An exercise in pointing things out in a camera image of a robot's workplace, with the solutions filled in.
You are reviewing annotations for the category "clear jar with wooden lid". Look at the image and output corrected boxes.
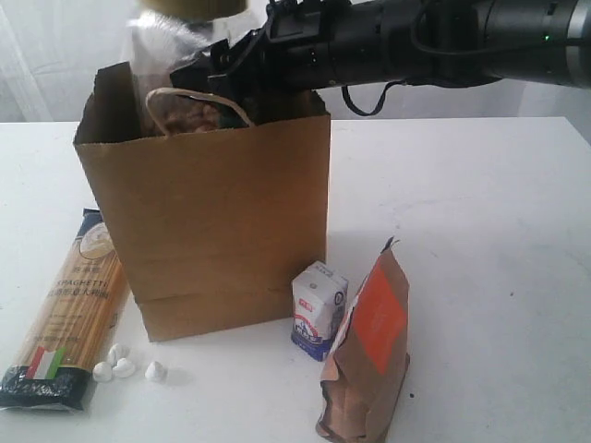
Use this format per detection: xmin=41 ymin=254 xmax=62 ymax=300
xmin=127 ymin=1 xmax=257 ymax=137

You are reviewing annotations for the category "black cable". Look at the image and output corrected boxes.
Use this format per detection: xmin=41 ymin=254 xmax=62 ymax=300
xmin=340 ymin=80 xmax=393 ymax=116

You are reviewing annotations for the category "white candy piece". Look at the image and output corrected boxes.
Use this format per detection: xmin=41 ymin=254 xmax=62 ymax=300
xmin=106 ymin=343 xmax=129 ymax=367
xmin=112 ymin=357 xmax=136 ymax=378
xmin=92 ymin=361 xmax=114 ymax=383
xmin=144 ymin=361 xmax=167 ymax=383

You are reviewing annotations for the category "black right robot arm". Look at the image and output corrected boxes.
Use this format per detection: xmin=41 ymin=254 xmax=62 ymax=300
xmin=171 ymin=1 xmax=590 ymax=101

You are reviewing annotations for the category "brown orange paper pouch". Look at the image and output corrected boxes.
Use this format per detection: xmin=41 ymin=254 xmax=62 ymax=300
xmin=316 ymin=238 xmax=410 ymax=442

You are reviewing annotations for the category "spaghetti packet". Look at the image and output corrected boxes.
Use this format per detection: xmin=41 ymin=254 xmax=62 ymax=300
xmin=1 ymin=209 xmax=129 ymax=411

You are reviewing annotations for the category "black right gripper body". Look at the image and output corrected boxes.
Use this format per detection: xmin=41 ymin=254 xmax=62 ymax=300
xmin=261 ymin=1 xmax=351 ymax=92

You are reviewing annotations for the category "brown paper bag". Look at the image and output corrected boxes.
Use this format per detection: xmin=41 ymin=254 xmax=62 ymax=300
xmin=74 ymin=63 xmax=331 ymax=341

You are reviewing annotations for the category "white blue small packet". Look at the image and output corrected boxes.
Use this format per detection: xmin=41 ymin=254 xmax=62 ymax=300
xmin=291 ymin=261 xmax=348 ymax=362

